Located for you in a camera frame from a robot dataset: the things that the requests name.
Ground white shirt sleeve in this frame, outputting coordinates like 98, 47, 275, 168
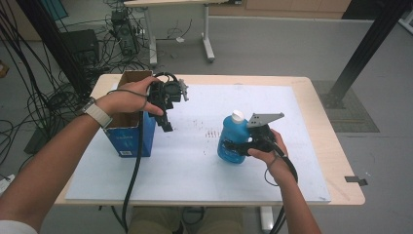
0, 219, 38, 234

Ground teal panel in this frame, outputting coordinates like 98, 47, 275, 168
40, 0, 69, 21

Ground thin black wrist cord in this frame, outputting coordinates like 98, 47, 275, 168
263, 155, 283, 187
106, 88, 149, 110

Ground white table mat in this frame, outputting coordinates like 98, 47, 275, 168
64, 83, 331, 203

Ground wristwatch with beige strap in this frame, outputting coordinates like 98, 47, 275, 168
81, 97, 114, 130

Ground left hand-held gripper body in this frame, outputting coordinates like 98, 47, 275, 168
147, 71, 190, 115

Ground person's right hand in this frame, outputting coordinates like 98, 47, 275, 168
246, 128, 298, 188

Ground black metal stand post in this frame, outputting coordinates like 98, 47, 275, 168
319, 0, 413, 109
16, 0, 92, 98

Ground white table leg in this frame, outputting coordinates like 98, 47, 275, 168
259, 206, 276, 233

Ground thick black left gripper cable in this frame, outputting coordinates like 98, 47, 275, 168
121, 110, 145, 233

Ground black box-shaped device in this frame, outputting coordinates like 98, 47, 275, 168
61, 28, 100, 67

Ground black tape strip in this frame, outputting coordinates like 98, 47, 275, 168
345, 175, 368, 187

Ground tangle of black floor cables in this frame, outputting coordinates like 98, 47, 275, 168
0, 0, 154, 164

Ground person's khaki trousers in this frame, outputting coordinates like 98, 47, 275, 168
128, 206, 244, 234

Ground dark grey floor mat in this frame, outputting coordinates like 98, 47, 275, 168
311, 80, 380, 134

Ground blue cardboard box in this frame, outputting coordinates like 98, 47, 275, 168
102, 69, 157, 159

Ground white metal-legged desk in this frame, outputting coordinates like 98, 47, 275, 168
124, 0, 243, 64

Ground wooden cabinet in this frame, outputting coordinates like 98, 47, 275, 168
208, 0, 354, 20

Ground blue plastic bottle white cap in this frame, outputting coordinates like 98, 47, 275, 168
216, 109, 253, 165

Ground person's left hand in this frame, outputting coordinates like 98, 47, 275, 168
95, 75, 165, 117

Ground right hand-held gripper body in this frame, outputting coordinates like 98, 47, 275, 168
245, 111, 286, 154

